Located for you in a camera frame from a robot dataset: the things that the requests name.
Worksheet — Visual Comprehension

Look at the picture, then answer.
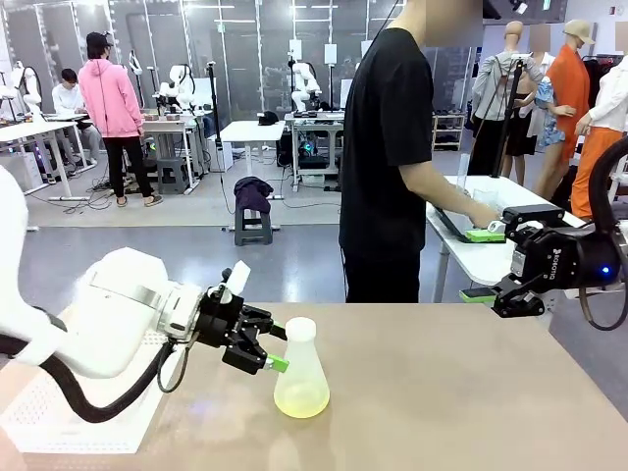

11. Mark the dark cloth bundle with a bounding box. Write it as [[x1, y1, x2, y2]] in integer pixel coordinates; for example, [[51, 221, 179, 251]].
[[234, 176, 275, 215]]

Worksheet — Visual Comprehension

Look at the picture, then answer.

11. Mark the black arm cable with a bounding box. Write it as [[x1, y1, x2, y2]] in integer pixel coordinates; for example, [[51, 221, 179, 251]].
[[38, 338, 191, 426], [577, 143, 628, 331]]

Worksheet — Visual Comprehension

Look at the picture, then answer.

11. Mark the white long workbench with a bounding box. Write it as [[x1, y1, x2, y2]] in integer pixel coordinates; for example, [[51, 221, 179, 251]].
[[0, 120, 92, 202]]

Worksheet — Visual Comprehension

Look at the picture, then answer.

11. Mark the grey step stool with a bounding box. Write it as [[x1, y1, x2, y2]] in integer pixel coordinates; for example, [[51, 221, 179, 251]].
[[234, 208, 274, 246]]

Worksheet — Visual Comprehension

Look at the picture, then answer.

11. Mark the person in black t-shirt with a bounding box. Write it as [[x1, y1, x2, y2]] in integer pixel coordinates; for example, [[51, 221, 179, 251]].
[[338, 0, 485, 304]]

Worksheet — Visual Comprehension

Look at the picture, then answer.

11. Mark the translucent plastic conical flask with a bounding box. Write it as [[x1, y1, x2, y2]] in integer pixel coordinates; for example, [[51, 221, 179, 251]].
[[273, 333, 331, 419]]

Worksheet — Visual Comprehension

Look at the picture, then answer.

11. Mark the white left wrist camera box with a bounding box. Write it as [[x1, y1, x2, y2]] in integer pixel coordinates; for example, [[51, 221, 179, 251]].
[[228, 261, 253, 296]]

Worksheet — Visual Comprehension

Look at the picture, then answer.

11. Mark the wooden shoe rack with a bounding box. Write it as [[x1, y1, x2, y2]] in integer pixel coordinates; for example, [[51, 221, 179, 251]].
[[431, 113, 466, 152]]

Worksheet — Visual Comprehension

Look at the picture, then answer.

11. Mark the mannequin in orange trousers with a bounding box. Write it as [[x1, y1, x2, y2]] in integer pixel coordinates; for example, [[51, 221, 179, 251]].
[[571, 53, 628, 220]]

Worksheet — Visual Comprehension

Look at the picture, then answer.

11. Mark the mannequin in orange coat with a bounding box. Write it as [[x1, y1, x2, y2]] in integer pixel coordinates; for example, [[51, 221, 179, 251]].
[[534, 19, 596, 197]]

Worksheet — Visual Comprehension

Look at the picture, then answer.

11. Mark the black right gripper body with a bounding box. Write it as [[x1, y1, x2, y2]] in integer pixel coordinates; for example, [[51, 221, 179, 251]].
[[509, 225, 622, 293]]

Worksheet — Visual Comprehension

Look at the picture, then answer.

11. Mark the person's right forearm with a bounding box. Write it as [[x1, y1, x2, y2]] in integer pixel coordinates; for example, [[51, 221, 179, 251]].
[[400, 164, 480, 223]]

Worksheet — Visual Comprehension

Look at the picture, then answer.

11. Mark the black plastic tray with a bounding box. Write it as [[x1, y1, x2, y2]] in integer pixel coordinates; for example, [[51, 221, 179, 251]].
[[431, 205, 507, 245]]

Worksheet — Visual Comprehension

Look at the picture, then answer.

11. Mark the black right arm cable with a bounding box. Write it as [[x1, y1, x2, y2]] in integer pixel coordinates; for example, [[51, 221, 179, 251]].
[[577, 143, 628, 331]]

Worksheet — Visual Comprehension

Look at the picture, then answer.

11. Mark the white standing desk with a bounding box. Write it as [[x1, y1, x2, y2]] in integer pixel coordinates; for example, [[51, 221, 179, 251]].
[[220, 121, 287, 200]]

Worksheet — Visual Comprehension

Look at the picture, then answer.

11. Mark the black tripod stand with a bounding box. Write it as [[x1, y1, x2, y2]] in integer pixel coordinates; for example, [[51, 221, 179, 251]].
[[464, 53, 525, 178]]

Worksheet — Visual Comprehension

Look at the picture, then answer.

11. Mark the grey plastic stool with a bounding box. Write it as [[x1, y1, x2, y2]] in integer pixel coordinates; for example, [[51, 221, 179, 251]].
[[156, 157, 191, 195]]

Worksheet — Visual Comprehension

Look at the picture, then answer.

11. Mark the seated person in white shirt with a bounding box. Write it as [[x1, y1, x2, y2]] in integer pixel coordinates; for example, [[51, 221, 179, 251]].
[[51, 68, 102, 166]]

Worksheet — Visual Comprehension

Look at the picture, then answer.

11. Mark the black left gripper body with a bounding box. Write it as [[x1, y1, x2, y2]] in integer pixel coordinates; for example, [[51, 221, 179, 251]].
[[195, 287, 247, 350]]

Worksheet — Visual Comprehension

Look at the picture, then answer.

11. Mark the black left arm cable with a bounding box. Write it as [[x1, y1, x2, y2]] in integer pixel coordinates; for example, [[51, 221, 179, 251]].
[[38, 338, 191, 426]]

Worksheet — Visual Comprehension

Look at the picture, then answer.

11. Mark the white perforated plastic basket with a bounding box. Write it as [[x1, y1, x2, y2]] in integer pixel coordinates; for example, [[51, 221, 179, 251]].
[[0, 327, 171, 455]]

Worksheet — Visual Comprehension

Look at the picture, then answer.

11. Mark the mannequin in grey jacket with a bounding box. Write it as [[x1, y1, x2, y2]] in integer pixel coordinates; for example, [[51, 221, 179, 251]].
[[472, 20, 544, 185]]

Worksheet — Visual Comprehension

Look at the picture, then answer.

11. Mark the person in pink hoodie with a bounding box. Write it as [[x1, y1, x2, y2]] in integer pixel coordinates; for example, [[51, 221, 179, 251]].
[[78, 31, 164, 208]]

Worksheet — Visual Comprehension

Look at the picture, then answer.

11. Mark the person's right hand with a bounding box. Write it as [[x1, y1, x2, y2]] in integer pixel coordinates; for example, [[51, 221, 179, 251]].
[[464, 200, 502, 229]]

